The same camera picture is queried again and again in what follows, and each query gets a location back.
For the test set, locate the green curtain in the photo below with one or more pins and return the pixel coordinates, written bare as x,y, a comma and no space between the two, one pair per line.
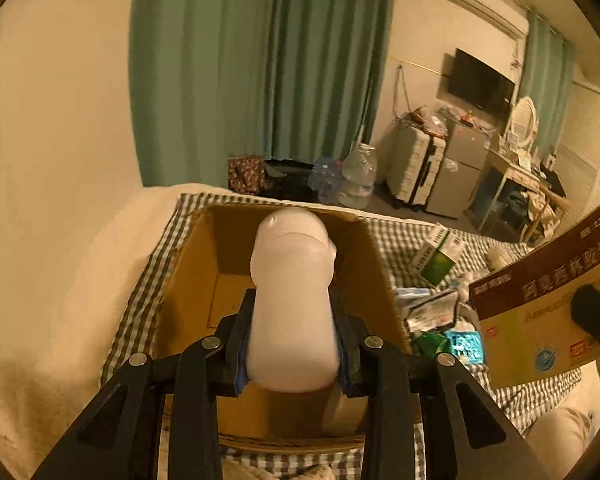
547,80
260,60

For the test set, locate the white dressing table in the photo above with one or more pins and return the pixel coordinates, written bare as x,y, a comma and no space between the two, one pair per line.
510,170

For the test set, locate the brown cardboard box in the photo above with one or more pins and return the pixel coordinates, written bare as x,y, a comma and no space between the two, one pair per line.
205,270

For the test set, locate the white oval mirror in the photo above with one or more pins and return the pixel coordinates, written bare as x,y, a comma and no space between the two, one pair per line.
522,120

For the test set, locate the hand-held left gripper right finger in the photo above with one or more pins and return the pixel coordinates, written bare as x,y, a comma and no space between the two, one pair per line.
343,375

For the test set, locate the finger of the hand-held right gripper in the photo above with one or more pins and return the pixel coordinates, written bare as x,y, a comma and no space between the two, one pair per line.
595,310

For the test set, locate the white fluffy blanket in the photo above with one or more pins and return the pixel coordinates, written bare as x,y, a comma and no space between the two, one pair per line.
55,360

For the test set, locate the pile of clothes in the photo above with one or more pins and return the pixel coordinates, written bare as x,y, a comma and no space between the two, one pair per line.
540,210

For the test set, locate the teal blister pack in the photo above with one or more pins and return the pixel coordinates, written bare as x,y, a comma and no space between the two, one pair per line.
465,347

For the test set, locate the black floor bag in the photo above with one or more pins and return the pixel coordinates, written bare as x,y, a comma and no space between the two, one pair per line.
292,180

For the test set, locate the pack of small water bottles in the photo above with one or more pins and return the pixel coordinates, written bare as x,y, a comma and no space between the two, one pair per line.
326,180

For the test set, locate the white suitcase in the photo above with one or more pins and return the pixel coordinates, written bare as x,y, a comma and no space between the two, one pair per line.
412,165

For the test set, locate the white air conditioner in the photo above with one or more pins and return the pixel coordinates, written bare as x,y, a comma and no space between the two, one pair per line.
480,0

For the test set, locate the grey checked bed sheet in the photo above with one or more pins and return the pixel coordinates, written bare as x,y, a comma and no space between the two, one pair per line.
405,245

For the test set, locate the large clear water bottle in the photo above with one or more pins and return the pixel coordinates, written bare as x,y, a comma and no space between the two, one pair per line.
359,170

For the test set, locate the green white medicine box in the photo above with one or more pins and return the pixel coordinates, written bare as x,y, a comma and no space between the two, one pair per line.
437,257

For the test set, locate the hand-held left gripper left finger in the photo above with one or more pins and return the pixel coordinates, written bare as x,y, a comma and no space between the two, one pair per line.
238,377

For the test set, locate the black wall television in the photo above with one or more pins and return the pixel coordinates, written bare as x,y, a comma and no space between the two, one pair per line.
480,85

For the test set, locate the grey mini fridge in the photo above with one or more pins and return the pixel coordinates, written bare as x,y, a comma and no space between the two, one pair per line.
460,170

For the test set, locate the patterned gift bag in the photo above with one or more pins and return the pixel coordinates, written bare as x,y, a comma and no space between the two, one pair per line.
246,174

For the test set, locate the brown yellow medicine box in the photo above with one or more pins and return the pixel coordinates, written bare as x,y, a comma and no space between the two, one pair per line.
530,320

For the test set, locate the green sachet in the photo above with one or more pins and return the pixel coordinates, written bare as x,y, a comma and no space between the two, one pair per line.
429,345

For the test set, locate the white plastic bottle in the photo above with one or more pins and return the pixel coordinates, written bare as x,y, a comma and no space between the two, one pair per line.
290,310

